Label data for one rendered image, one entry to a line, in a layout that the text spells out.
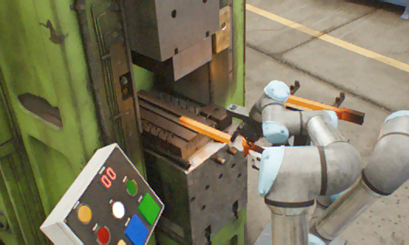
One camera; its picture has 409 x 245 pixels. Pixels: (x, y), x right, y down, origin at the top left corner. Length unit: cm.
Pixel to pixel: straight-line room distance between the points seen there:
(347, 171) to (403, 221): 195
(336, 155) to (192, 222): 100
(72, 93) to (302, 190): 81
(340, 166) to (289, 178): 12
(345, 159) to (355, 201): 32
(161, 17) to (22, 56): 57
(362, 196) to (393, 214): 167
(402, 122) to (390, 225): 163
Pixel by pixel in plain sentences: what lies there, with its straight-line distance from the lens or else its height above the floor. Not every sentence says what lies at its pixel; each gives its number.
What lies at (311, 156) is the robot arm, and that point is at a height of 140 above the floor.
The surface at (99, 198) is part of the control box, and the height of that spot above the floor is 115.
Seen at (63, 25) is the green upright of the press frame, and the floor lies 154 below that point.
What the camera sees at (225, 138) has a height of 102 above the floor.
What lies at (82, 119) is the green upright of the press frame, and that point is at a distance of 171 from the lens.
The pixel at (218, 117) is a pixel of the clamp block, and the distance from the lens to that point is 206.
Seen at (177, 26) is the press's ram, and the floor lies 146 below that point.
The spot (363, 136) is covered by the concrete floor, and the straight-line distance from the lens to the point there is 369.
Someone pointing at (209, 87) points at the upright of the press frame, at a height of 103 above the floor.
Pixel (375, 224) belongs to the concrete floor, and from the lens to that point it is 307.
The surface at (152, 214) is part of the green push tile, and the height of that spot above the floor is 100.
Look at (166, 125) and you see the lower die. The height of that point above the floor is 99.
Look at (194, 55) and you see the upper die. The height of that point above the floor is 133.
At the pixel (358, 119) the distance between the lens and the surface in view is 216.
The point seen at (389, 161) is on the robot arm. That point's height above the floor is 127.
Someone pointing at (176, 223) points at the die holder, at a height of 54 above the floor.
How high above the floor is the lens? 214
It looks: 35 degrees down
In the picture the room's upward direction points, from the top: 3 degrees counter-clockwise
